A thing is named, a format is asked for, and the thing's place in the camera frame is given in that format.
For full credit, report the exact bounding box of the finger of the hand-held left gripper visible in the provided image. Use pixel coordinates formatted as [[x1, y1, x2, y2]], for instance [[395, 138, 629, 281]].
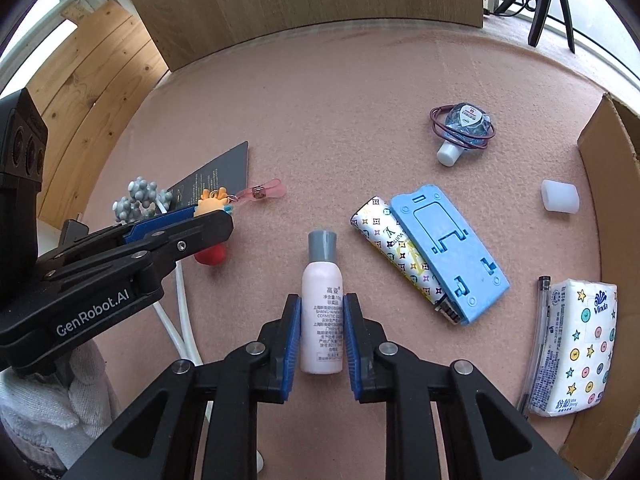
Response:
[[60, 205, 199, 250], [37, 210, 235, 286]]

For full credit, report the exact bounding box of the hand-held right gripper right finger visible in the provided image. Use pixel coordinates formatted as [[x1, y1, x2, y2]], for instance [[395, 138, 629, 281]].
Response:
[[344, 292, 581, 480]]

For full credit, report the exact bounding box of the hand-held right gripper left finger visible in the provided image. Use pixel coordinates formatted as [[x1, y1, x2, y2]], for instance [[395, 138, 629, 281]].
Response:
[[62, 294, 302, 480]]

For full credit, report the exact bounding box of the white massager with grey balls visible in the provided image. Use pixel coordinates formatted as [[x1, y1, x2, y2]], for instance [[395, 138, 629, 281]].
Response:
[[112, 176, 263, 466]]

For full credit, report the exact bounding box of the cartoon keychain toy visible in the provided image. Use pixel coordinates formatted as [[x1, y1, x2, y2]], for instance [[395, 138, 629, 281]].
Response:
[[192, 177, 287, 266]]

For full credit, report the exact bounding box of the small pink bottle grey cap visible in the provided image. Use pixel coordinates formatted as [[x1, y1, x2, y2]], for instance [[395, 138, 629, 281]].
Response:
[[300, 230, 346, 376]]

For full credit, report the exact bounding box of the clear ballpoint pen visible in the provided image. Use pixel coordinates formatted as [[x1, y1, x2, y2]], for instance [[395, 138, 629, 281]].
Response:
[[517, 275, 553, 413]]

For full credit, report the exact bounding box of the patterned tissue pack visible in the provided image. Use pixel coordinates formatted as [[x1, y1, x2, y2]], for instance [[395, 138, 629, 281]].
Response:
[[527, 280, 618, 417]]

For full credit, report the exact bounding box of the cardboard box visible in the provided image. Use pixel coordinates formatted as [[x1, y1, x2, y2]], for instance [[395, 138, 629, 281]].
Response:
[[560, 92, 640, 467]]

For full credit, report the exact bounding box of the person's left hand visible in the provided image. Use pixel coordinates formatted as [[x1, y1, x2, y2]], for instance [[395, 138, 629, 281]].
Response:
[[0, 342, 122, 471]]

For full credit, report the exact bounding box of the dark grey printed card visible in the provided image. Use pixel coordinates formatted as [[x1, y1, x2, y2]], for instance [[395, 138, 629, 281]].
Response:
[[167, 141, 250, 211]]

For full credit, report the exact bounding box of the patterned white lighter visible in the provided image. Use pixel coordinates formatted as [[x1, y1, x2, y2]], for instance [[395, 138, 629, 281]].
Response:
[[350, 195, 461, 327]]

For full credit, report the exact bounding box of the light blue phone stand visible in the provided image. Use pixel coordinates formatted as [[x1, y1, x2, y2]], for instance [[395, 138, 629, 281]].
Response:
[[390, 182, 511, 324]]

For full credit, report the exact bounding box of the pine plank board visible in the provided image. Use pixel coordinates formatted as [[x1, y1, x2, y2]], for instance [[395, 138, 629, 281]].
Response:
[[0, 0, 172, 226]]

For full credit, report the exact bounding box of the pink tablecloth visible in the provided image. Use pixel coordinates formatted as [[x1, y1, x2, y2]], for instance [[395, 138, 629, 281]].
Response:
[[75, 22, 606, 480]]

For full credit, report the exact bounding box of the blue faceted small bottle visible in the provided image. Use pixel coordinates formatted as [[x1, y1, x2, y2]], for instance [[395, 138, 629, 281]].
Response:
[[436, 102, 493, 167]]

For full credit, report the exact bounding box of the large wood laminate panel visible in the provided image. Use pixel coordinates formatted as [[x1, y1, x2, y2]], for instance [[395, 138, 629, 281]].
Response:
[[119, 0, 487, 73]]

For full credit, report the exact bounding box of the white plastic cap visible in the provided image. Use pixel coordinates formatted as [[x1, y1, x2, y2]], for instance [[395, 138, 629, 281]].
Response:
[[541, 179, 580, 215]]

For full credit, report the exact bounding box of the purple hair tie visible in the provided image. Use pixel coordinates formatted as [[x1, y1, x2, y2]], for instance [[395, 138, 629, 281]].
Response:
[[429, 104, 497, 151]]

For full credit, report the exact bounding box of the black ring light cable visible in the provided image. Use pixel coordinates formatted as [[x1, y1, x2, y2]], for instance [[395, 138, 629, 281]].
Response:
[[492, 0, 543, 17]]

